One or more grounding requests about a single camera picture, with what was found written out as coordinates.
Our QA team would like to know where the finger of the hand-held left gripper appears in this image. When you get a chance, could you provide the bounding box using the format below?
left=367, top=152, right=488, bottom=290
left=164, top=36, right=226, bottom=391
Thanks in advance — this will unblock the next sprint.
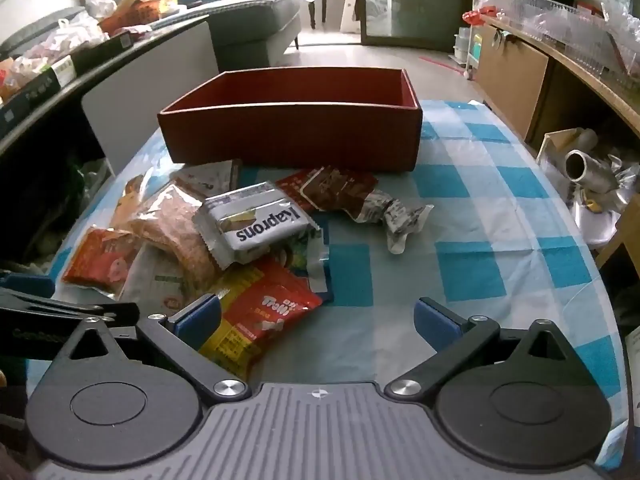
left=0, top=271, right=56, bottom=300
left=0, top=290, right=141, bottom=334

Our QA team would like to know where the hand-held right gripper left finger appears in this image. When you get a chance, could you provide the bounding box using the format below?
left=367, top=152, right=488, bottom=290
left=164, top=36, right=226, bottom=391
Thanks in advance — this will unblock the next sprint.
left=47, top=293, right=250, bottom=404

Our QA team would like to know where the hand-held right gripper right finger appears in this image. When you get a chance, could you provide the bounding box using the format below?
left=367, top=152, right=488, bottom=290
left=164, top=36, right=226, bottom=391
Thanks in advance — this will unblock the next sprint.
left=384, top=296, right=594, bottom=404

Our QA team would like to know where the white and green snack packet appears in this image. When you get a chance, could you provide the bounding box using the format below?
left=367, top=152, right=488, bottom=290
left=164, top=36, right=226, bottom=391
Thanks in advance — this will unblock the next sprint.
left=119, top=242, right=203, bottom=317

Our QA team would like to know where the red and yellow snack packet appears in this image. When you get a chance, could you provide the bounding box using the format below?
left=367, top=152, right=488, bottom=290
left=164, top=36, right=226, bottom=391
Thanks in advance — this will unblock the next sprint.
left=197, top=255, right=324, bottom=382

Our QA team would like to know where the clear bag of brown snacks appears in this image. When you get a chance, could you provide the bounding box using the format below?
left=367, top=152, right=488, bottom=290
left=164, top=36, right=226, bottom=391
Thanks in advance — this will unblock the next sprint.
left=111, top=174, right=223, bottom=293

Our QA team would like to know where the silver wafer packet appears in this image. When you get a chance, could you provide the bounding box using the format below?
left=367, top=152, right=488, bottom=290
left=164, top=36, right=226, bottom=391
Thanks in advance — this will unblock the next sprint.
left=191, top=181, right=322, bottom=272

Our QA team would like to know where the blue snack packet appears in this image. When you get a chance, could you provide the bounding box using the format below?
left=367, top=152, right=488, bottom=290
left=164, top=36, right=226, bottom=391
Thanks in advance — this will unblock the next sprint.
left=272, top=217, right=337, bottom=305

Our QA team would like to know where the beige brown snack packet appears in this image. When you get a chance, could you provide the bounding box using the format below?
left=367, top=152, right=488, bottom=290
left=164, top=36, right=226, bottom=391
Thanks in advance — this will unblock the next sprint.
left=170, top=159, right=244, bottom=198

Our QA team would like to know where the brown foil packet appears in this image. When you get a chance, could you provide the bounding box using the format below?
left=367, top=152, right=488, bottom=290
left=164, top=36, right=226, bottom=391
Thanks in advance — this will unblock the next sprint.
left=275, top=166, right=436, bottom=256

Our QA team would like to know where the red cardboard box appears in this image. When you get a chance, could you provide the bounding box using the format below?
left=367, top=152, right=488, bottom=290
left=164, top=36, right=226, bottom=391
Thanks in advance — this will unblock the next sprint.
left=156, top=67, right=423, bottom=173

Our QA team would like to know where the blue white checkered tablecloth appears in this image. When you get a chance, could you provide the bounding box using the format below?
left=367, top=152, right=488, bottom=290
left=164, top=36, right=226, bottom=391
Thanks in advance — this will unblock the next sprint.
left=25, top=97, right=631, bottom=471

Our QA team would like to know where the green box with white label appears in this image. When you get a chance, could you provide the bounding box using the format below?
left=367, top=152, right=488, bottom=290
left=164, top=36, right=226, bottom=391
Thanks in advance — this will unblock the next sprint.
left=0, top=55, right=77, bottom=128

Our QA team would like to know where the crumpled silver foil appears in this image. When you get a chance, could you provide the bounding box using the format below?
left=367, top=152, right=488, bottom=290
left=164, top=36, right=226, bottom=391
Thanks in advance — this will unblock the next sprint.
left=570, top=155, right=640, bottom=248

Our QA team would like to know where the metal pipe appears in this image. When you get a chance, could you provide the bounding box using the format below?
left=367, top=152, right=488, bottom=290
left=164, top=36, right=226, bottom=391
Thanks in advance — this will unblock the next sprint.
left=564, top=149, right=618, bottom=195

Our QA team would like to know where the grey counter cabinet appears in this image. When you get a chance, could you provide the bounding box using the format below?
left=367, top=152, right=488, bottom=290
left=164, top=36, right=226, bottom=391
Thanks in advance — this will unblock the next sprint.
left=0, top=14, right=220, bottom=181

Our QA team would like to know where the long black box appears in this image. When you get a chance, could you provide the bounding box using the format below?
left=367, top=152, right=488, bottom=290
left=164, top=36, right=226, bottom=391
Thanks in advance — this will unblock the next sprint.
left=70, top=30, right=135, bottom=78

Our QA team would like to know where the pile of plastic bags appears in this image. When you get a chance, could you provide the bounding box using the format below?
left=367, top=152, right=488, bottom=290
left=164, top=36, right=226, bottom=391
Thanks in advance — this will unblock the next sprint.
left=0, top=17, right=108, bottom=101

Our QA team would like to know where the wooden cabinet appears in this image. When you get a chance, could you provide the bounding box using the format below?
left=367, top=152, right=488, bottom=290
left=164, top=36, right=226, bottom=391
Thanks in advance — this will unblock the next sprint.
left=475, top=10, right=640, bottom=171

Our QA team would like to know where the translucent storage bin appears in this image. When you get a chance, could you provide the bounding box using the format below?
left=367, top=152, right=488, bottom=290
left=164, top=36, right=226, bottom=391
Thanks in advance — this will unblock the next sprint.
left=452, top=29, right=473, bottom=60

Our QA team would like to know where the white plastic bag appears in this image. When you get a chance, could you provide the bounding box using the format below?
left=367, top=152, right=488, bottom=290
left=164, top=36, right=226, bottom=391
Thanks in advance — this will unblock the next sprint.
left=84, top=0, right=120, bottom=20

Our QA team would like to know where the orange basket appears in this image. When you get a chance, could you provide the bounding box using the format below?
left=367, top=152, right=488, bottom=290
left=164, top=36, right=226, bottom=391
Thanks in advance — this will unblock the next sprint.
left=99, top=0, right=173, bottom=35

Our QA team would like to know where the grey green sofa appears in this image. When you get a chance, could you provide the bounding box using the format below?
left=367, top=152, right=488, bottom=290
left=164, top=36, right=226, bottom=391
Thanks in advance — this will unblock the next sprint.
left=175, top=0, right=303, bottom=68

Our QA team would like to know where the red plastic bag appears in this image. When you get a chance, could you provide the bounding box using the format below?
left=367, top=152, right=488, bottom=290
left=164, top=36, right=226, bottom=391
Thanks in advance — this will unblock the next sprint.
left=462, top=6, right=502, bottom=27

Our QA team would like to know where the glass sliding door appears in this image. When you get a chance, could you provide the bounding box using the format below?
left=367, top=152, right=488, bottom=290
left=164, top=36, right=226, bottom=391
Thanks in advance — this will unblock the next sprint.
left=359, top=0, right=477, bottom=52

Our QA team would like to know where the pile of clear plastic containers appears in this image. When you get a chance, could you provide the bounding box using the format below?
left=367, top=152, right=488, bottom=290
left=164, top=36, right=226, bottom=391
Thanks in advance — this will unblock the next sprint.
left=492, top=0, right=640, bottom=93

